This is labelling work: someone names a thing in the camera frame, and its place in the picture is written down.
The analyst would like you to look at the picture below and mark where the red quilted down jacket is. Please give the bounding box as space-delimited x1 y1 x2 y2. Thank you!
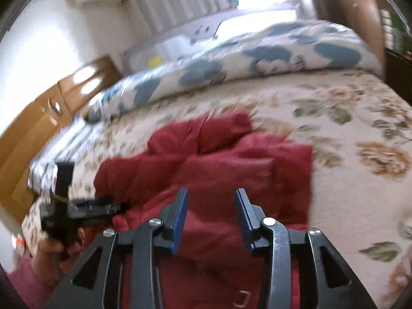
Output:
94 111 312 308

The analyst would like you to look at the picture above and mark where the pink sleeve forearm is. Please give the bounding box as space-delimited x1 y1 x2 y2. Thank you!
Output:
7 255 54 309

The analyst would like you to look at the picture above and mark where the left hand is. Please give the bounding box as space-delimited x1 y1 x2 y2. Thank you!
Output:
31 228 85 289

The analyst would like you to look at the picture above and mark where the striped pillow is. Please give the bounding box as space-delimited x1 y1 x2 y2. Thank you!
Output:
27 118 102 196

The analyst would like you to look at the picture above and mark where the wooden headboard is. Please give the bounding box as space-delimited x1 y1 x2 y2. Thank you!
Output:
1 55 122 223

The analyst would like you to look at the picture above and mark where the floral bed cover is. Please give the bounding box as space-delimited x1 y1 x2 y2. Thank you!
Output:
73 70 411 308

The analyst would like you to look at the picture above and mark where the blue white patterned duvet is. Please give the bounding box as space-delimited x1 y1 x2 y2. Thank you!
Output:
86 20 383 122

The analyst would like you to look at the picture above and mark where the wooden wardrobe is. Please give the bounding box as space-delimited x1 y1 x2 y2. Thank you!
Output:
312 0 385 67

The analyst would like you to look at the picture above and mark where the grey bed guard rail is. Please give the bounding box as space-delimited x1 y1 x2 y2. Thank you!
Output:
122 9 246 75

